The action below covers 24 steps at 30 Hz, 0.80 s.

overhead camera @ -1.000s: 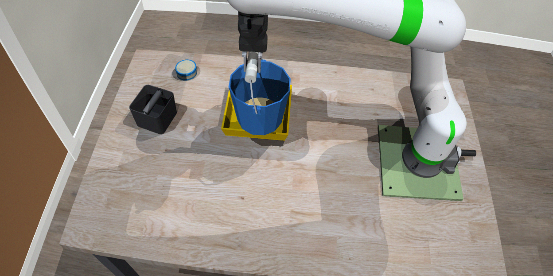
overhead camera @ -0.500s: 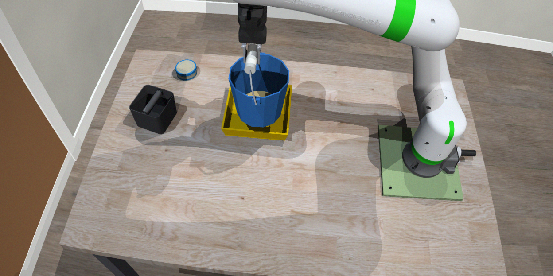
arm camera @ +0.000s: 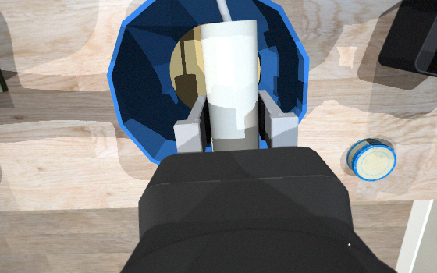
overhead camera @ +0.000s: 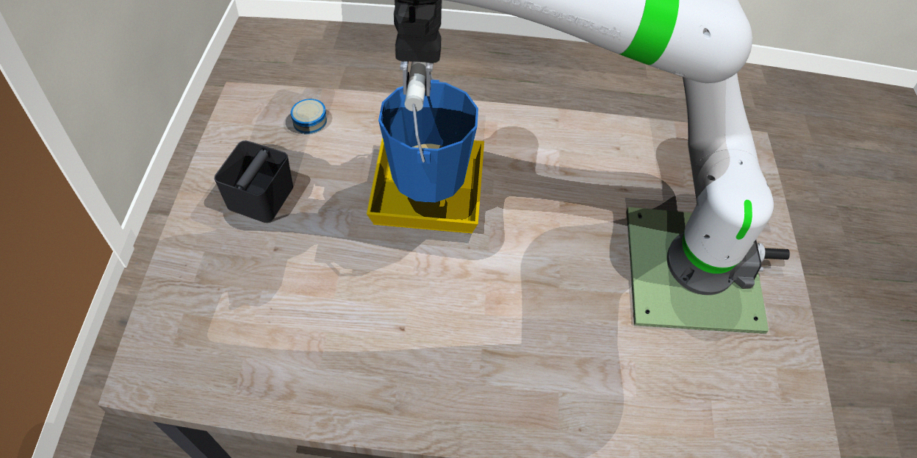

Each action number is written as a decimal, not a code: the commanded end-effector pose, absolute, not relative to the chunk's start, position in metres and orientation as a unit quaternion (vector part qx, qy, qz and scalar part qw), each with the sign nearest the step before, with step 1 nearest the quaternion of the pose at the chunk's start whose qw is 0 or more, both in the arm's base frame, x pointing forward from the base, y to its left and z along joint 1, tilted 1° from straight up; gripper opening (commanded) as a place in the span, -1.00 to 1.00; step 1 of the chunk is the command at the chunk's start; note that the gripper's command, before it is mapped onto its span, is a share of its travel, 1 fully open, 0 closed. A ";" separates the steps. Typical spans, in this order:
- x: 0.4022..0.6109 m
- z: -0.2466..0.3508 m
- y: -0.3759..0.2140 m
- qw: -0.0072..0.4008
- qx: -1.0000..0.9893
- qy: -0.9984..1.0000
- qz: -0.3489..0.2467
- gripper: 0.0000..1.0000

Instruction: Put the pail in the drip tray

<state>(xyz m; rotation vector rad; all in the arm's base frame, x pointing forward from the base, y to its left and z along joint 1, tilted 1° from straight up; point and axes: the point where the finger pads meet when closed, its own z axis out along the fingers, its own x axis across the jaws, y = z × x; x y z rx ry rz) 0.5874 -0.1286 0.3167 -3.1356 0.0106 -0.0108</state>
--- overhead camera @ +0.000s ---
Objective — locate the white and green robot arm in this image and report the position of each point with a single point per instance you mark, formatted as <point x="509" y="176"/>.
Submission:
<point x="706" y="41"/>

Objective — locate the round tin with cream lid and blue rim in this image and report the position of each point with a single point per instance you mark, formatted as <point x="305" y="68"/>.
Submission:
<point x="309" y="116"/>

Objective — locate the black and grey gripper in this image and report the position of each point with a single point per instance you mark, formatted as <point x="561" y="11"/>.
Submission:
<point x="417" y="41"/>

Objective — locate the yellow shallow tray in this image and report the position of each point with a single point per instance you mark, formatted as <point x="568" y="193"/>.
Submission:
<point x="459" y="213"/>

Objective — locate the blue bucket with metal handle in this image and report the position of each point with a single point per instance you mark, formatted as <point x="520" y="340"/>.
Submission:
<point x="443" y="125"/>

